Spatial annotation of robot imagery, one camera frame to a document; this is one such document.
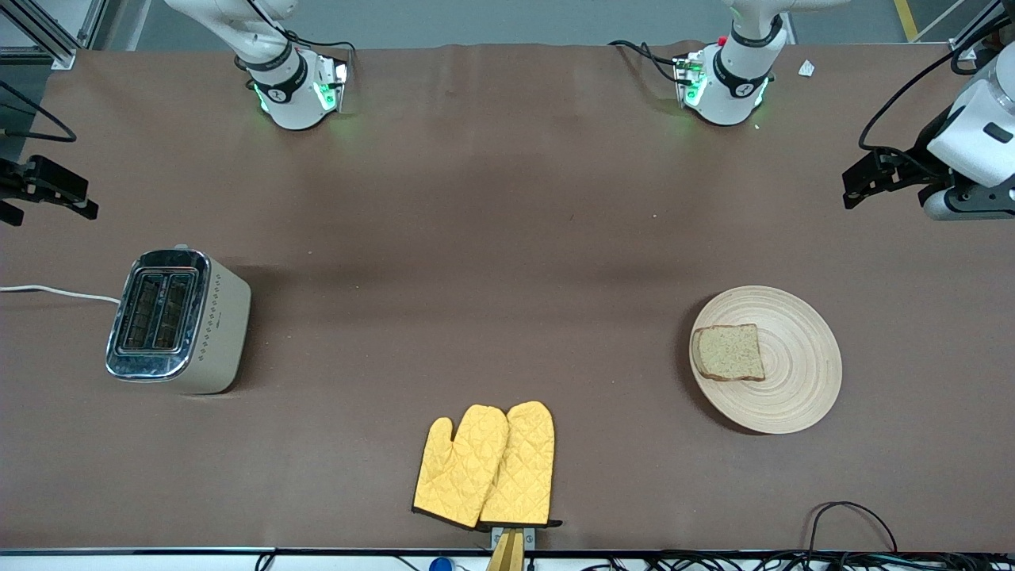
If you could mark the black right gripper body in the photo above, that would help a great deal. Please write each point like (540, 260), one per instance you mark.
(17, 181)

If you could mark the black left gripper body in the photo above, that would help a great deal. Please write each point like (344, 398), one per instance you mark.
(922, 151)

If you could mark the round wooden plate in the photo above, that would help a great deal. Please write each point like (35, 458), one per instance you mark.
(801, 373)

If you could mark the brown bread slice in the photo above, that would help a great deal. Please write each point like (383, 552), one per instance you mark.
(728, 353)

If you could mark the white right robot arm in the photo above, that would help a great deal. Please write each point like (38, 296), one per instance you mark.
(293, 103)

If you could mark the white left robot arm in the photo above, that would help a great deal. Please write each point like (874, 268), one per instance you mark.
(733, 95)

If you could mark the beige and chrome toaster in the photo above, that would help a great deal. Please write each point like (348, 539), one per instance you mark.
(222, 349)

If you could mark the white paper scrap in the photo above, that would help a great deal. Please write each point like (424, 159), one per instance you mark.
(806, 68)

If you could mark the table cover mat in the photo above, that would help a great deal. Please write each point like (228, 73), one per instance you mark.
(507, 198)

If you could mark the yellow quilted oven mitt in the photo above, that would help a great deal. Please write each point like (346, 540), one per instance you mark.
(460, 468)
(523, 468)

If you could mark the blue round knob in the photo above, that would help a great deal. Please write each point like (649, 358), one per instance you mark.
(440, 565)

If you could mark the aluminium frame profile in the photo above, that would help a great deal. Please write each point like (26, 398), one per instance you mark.
(963, 49)
(62, 57)

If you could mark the grey metal table bracket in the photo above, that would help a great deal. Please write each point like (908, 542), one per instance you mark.
(527, 536)

